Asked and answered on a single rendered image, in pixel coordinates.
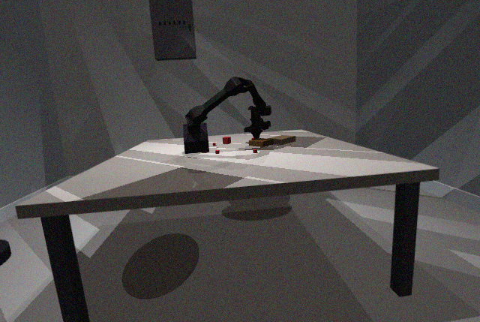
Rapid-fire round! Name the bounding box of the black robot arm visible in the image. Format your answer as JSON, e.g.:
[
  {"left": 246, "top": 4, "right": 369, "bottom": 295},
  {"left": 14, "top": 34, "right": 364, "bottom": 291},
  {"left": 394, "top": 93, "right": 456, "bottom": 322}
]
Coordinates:
[{"left": 185, "top": 77, "right": 272, "bottom": 135}]

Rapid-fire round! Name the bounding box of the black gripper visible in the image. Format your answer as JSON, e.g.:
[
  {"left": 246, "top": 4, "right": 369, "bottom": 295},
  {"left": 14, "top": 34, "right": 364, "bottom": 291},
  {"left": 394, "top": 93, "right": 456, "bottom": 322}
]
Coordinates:
[{"left": 244, "top": 116, "right": 263, "bottom": 139}]

